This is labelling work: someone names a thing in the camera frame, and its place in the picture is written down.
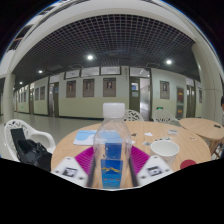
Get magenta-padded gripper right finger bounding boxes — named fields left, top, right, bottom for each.
left=128, top=145, right=175, bottom=188

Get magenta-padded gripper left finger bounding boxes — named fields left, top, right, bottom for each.
left=50, top=145, right=98, bottom=188

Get clear blue-labelled water bottle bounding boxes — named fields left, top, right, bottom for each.
left=93, top=102, right=133, bottom=190

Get flat round red coaster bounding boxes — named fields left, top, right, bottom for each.
left=179, top=159, right=198, bottom=170

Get blue and white booklet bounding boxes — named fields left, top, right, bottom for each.
left=73, top=129, right=98, bottom=147

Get black bag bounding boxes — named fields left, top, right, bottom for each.
left=9, top=127, right=53, bottom=173

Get white plastic lattice chair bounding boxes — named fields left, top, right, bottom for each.
left=123, top=109, right=145, bottom=122
left=3, top=118, right=57, bottom=161
left=153, top=108, right=183, bottom=128

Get round wooden side table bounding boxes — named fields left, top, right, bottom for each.
left=179, top=117, right=224, bottom=158

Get wooden-legged chair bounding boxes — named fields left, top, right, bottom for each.
left=213, top=143, right=224, bottom=160

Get closed dark-framed door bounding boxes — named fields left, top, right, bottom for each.
left=48, top=82, right=60, bottom=118

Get open dark-framed door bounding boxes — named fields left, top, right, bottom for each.
left=129, top=76, right=152, bottom=122

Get round ceiling lights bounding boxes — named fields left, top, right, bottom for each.
left=16, top=53, right=174, bottom=86

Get framed wall portraits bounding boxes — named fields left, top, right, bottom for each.
left=34, top=77, right=171, bottom=101

